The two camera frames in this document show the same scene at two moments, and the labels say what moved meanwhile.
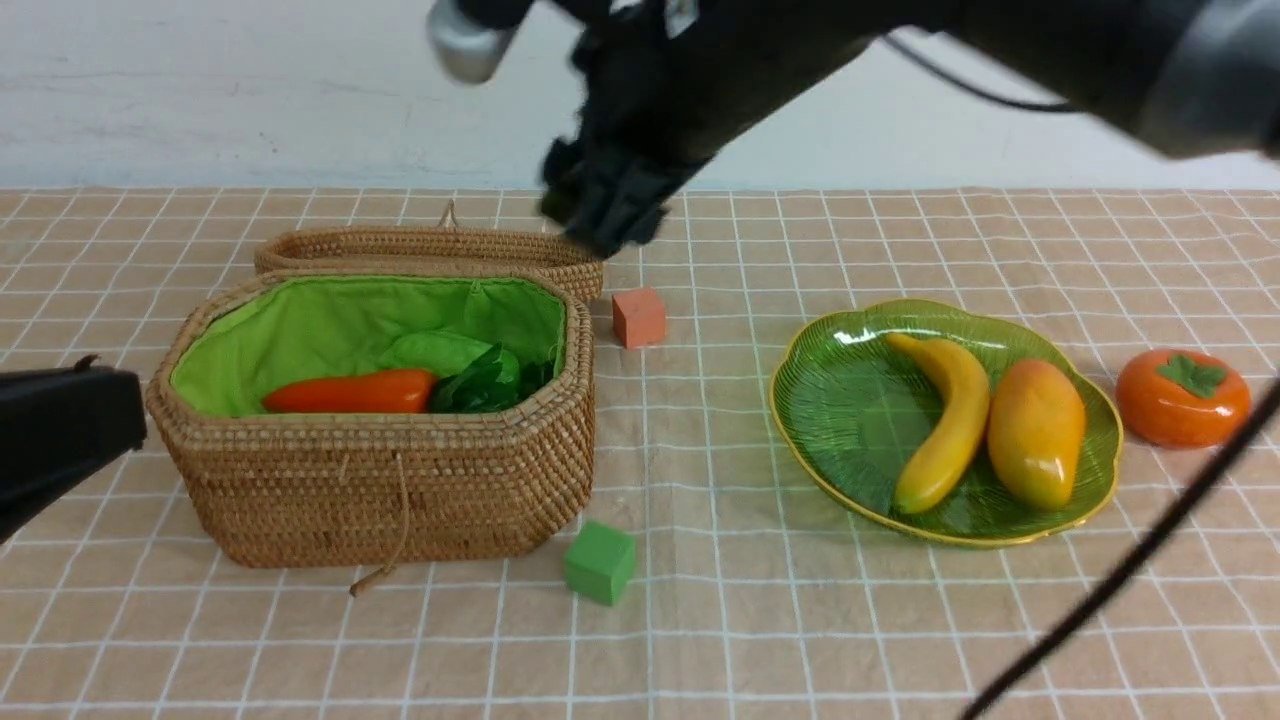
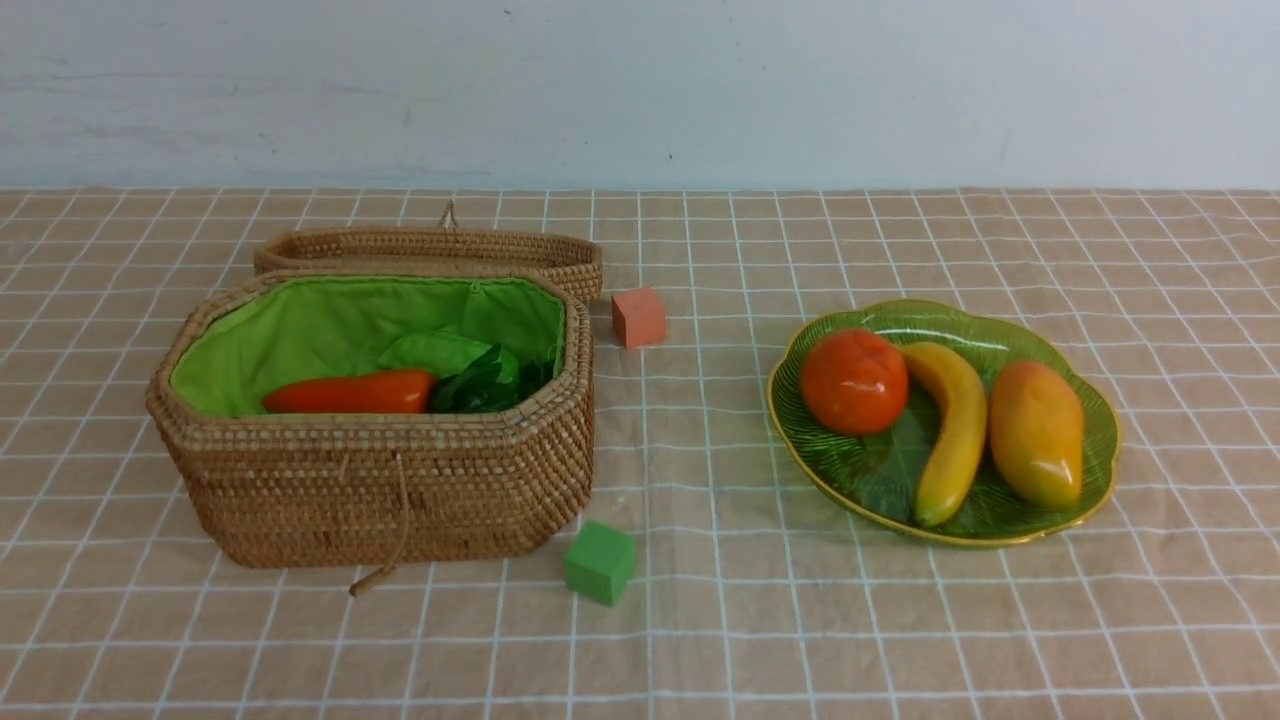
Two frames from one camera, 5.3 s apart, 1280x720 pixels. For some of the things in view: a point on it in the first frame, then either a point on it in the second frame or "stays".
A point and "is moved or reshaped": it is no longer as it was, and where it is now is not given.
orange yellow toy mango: [1036, 429] stays
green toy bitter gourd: [490, 378] stays
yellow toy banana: [966, 401] is moved or reshaped
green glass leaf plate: [857, 413] stays
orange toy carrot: [396, 392] stays
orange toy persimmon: [1182, 398] to [855, 381]
